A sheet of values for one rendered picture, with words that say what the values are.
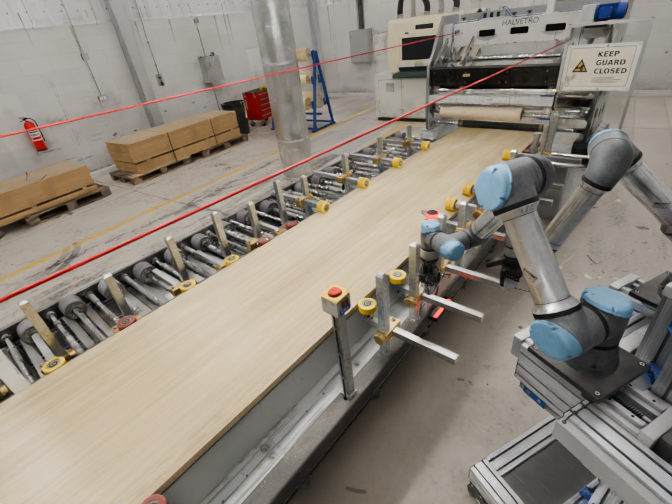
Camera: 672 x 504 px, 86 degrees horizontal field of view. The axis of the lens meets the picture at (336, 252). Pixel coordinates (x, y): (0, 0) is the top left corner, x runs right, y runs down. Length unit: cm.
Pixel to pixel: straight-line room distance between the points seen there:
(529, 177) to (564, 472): 140
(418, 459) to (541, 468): 57
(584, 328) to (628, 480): 37
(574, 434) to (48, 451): 158
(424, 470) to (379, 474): 23
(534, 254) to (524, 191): 16
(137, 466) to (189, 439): 15
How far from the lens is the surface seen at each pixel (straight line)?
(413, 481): 216
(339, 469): 220
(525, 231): 105
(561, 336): 106
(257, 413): 151
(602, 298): 118
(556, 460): 210
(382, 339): 155
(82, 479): 147
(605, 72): 374
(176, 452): 136
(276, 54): 527
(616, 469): 125
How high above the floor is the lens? 195
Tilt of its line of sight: 32 degrees down
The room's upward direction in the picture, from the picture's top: 7 degrees counter-clockwise
